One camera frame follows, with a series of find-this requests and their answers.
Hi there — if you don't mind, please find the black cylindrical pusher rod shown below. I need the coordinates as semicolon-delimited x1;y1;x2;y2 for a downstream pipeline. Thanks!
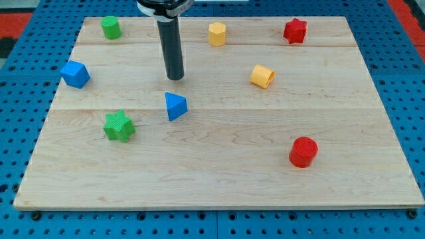
157;18;185;80

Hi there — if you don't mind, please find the black and silver robot wrist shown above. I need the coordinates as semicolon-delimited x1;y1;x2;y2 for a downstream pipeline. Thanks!
136;0;194;18

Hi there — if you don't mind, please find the blue triangle block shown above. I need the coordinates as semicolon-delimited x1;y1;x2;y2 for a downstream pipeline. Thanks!
165;92;188;121

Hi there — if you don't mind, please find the green star block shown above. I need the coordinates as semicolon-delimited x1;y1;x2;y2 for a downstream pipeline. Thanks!
103;110;135;143

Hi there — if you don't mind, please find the red star block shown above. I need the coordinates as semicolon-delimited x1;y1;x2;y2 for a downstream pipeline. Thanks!
283;18;307;44

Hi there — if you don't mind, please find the yellow hexagon block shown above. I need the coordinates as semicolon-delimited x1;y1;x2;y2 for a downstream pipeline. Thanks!
209;22;226;46

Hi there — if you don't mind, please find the green cylinder block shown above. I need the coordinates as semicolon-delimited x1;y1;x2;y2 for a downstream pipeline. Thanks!
100;15;122;40

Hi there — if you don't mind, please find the yellow rounded block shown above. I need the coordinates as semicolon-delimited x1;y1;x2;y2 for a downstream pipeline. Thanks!
250;64;275;88

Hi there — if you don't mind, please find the blue cube block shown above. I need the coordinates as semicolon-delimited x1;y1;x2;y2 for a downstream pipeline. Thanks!
60;60;90;89

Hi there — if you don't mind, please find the light wooden board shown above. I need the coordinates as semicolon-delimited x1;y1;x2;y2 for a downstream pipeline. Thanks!
14;17;424;211

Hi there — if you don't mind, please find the red cylinder block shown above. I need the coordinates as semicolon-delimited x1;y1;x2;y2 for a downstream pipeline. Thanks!
289;137;319;168

